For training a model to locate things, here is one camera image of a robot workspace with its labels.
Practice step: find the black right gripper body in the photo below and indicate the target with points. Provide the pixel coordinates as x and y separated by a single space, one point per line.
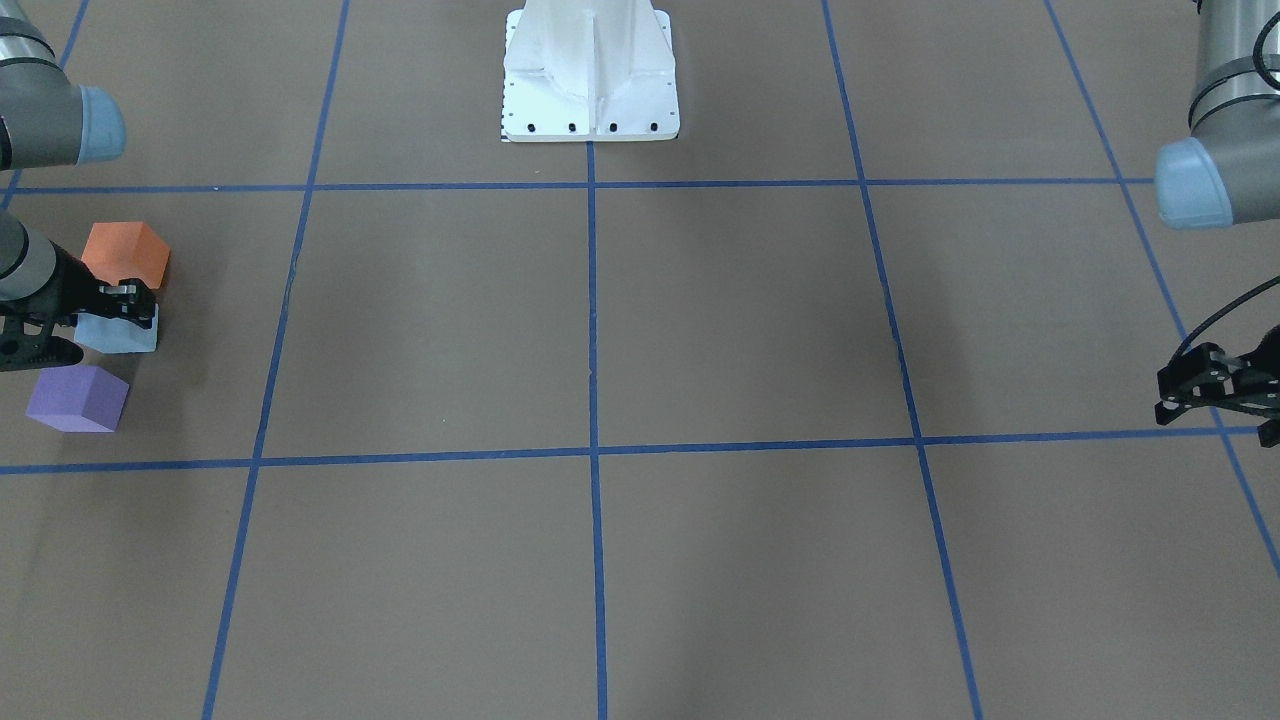
70 286

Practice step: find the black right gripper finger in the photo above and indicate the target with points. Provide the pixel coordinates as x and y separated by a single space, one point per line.
133 302

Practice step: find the light blue foam block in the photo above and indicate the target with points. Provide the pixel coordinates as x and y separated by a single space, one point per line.
116 336

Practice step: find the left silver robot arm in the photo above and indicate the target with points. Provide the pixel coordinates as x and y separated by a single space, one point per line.
1226 172

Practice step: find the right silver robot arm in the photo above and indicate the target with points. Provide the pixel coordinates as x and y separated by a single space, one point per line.
49 121

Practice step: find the orange foam block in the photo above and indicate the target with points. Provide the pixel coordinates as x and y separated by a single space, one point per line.
117 251

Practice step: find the purple foam block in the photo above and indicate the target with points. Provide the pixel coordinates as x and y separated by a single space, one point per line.
78 399

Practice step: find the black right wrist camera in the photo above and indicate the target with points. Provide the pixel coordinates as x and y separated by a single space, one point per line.
30 342

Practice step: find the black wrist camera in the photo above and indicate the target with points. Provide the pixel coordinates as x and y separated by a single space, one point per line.
30 342
1208 377

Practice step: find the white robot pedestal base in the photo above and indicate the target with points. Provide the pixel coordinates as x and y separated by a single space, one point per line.
589 71

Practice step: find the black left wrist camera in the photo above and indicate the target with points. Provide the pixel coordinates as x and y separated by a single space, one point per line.
1208 377

